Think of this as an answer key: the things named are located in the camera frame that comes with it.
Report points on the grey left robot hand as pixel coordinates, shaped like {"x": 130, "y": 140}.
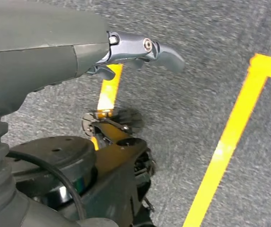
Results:
{"x": 43, "y": 47}

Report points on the black robot leg base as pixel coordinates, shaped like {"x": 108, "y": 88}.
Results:
{"x": 116, "y": 188}

